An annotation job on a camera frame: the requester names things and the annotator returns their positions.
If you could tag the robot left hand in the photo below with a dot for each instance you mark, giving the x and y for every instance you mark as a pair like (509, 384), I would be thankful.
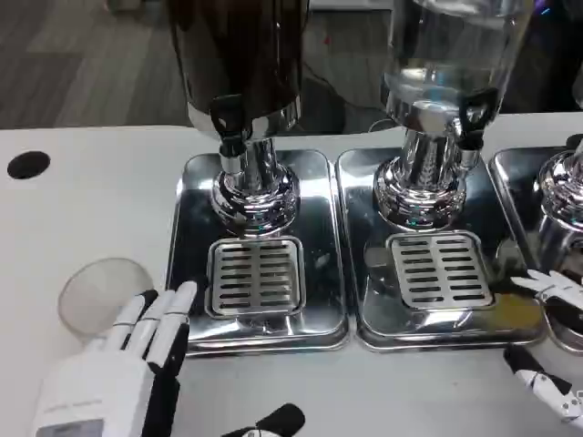
(95, 382)

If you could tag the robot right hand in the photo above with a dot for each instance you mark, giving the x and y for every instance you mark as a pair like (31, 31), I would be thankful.
(553, 281)

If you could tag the clear ribbed glass cup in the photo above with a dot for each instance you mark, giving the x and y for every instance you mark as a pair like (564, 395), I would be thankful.
(98, 296)

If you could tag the chrome drink dispenser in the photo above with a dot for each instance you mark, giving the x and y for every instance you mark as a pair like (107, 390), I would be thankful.
(562, 191)

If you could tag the steel drip tray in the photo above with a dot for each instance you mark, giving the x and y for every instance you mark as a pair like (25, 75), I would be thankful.
(510, 173)
(360, 218)
(323, 218)

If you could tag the black round counter hole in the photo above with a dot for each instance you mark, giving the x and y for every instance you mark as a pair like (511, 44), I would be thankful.
(28, 165)

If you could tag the clear water drink dispenser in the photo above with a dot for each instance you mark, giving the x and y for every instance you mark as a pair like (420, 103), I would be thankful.
(455, 54)

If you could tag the dark coffee drink dispenser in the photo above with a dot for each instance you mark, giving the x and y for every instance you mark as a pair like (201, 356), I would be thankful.
(237, 54)

